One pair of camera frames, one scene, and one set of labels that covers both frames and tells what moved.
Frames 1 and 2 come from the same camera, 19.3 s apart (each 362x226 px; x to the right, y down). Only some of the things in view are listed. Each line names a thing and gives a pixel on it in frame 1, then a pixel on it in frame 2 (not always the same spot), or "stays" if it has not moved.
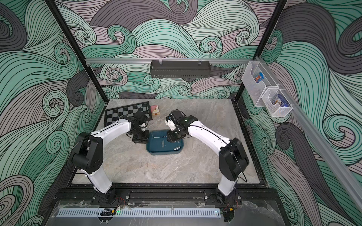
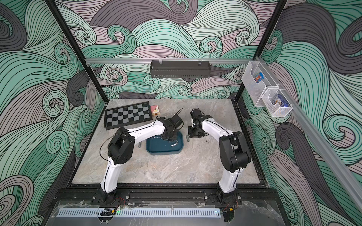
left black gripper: (145, 140) → (176, 133)
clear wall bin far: (257, 81) stays
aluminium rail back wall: (168, 60) stays
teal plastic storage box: (158, 144) stays
